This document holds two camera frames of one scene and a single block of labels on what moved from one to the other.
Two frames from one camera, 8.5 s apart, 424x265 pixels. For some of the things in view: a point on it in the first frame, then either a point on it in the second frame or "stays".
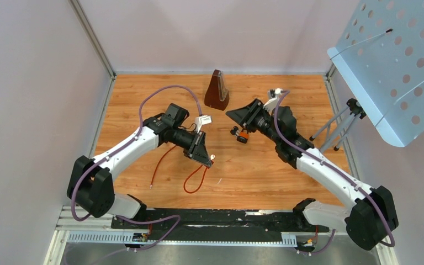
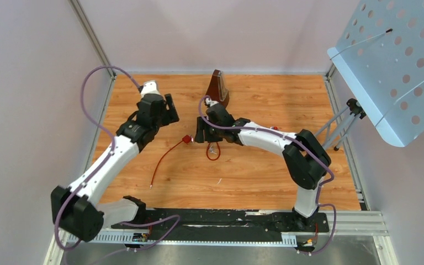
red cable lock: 158,165 stays
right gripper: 244,117 -> 202,135
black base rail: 220,223 stays
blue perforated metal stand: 393,54 stays
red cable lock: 185,181 -> 207,154
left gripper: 203,157 -> 171,115
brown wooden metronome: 217,95 stays
